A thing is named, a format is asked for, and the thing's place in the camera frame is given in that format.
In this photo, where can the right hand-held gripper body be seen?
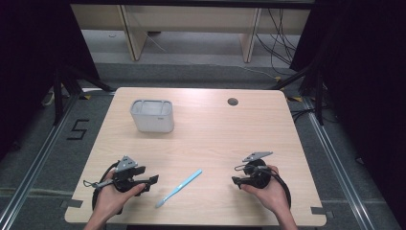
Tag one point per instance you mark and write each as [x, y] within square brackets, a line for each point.
[258, 179]

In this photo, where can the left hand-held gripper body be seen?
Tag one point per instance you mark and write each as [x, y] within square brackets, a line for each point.
[126, 164]

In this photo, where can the light blue toothbrush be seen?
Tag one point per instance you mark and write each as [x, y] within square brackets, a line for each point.
[178, 188]

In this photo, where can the grey plastic container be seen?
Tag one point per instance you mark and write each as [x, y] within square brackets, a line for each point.
[152, 119]

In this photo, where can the person's right hand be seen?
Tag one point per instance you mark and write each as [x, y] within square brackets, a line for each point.
[274, 195]

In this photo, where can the person's left hand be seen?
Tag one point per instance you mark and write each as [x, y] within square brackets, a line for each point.
[111, 199]

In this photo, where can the black metal stand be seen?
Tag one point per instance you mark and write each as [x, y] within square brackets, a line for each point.
[319, 96]
[58, 96]

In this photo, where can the black curtain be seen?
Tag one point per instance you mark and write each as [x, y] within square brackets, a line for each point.
[32, 64]
[367, 80]

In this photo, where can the light wooden desk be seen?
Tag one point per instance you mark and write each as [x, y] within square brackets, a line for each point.
[191, 19]

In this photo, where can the aluminium floor rail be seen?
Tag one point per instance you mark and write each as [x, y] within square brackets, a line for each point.
[338, 166]
[38, 159]

